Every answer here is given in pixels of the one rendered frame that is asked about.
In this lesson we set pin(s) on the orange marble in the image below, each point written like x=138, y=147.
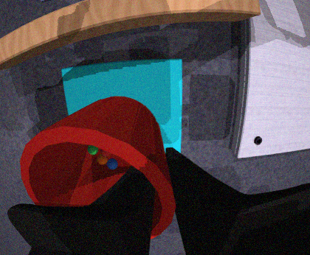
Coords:
x=101, y=159

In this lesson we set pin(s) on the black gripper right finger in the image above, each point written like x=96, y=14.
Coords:
x=212, y=215

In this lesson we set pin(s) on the green marble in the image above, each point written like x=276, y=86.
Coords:
x=92, y=149

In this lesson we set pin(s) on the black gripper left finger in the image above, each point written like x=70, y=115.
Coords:
x=119, y=222

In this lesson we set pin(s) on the blue marble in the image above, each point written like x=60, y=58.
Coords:
x=112, y=163

